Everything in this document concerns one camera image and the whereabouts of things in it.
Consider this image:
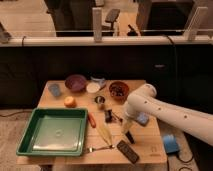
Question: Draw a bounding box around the black handled knife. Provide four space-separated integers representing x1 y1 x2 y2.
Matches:
112 113 135 144

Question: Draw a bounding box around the small black clip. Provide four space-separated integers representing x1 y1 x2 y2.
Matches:
104 110 112 123

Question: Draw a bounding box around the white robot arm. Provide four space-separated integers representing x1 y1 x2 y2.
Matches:
123 83 213 146

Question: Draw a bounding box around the green plastic tray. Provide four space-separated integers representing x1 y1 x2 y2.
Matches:
16 108 88 157

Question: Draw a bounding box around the purple bowl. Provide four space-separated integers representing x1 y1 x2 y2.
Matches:
65 74 87 92

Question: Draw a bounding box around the orange carrot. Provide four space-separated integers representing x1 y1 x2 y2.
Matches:
88 113 96 128

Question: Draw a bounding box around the brown bowl with contents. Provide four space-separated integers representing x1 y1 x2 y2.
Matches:
109 81 129 100

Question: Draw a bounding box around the blue box on floor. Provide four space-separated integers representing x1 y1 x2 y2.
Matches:
163 134 179 154

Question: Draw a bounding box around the small metal cup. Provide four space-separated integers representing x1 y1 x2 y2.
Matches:
95 96 105 109

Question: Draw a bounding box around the wooden table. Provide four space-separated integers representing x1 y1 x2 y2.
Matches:
17 80 167 165

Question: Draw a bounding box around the yellow corn cob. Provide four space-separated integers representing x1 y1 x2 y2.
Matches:
97 124 112 146

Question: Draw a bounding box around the orange fruit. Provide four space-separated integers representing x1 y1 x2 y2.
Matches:
64 96 76 108

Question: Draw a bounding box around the white round lid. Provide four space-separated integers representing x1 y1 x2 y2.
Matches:
86 83 100 93

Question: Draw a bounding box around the black remote control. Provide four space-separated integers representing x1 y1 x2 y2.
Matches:
117 140 139 164

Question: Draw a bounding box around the black office chair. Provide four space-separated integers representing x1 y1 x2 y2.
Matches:
102 9 120 31

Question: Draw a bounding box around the silver fork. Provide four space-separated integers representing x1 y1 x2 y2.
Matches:
84 145 115 154

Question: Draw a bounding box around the blue sponge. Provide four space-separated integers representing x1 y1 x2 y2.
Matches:
136 113 149 126

